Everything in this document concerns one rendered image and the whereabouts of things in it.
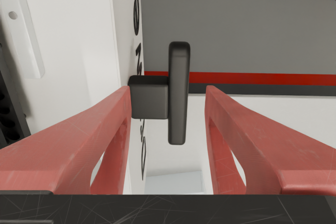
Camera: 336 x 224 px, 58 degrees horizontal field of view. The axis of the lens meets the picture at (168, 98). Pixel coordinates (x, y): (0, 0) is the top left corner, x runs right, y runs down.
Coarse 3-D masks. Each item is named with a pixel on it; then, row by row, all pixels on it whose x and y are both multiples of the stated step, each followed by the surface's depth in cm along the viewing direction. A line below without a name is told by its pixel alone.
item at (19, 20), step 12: (0, 0) 21; (12, 0) 21; (24, 0) 22; (12, 12) 22; (24, 12) 22; (12, 24) 22; (24, 24) 22; (12, 36) 23; (24, 36) 23; (24, 48) 23; (36, 48) 24; (24, 60) 24; (36, 60) 24; (24, 72) 25; (36, 72) 25
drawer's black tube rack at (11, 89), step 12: (0, 48) 22; (0, 60) 22; (0, 72) 22; (0, 84) 23; (12, 84) 24; (0, 96) 24; (12, 96) 24; (0, 108) 24; (12, 108) 24; (0, 120) 25; (12, 120) 25; (24, 120) 26; (12, 132) 26; (24, 132) 26
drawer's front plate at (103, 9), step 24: (72, 0) 13; (96, 0) 13; (120, 0) 15; (96, 24) 14; (120, 24) 15; (96, 48) 14; (120, 48) 15; (96, 72) 15; (120, 72) 16; (96, 96) 16; (144, 120) 29; (144, 144) 30; (144, 168) 30
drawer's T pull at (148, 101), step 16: (176, 48) 16; (176, 64) 17; (128, 80) 18; (144, 80) 18; (160, 80) 18; (176, 80) 17; (144, 96) 18; (160, 96) 18; (176, 96) 18; (144, 112) 19; (160, 112) 19; (176, 112) 18; (176, 128) 19; (176, 144) 20
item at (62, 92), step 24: (48, 0) 22; (0, 24) 24; (48, 24) 23; (72, 24) 23; (48, 48) 25; (72, 48) 25; (48, 72) 26; (72, 72) 26; (24, 96) 28; (48, 96) 27; (72, 96) 27; (48, 120) 29; (96, 168) 29
